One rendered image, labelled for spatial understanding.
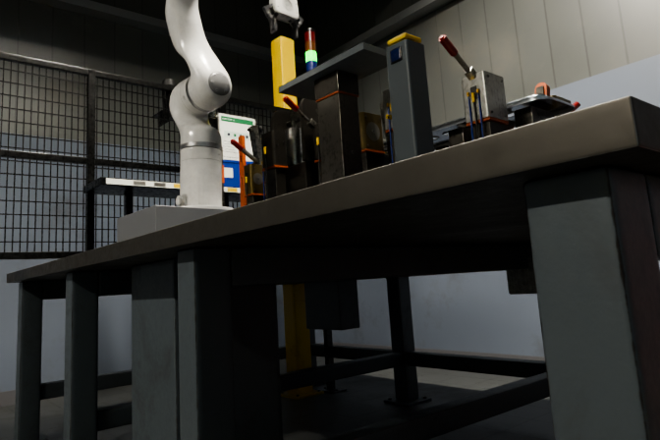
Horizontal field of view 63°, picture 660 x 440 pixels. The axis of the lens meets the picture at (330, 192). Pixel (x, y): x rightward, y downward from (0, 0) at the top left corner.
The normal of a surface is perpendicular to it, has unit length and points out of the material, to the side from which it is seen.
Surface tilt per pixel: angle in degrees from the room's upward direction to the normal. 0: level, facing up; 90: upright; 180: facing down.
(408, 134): 90
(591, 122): 90
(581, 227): 90
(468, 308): 90
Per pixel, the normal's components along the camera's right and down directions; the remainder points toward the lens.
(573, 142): -0.77, -0.06
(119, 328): 0.63, -0.17
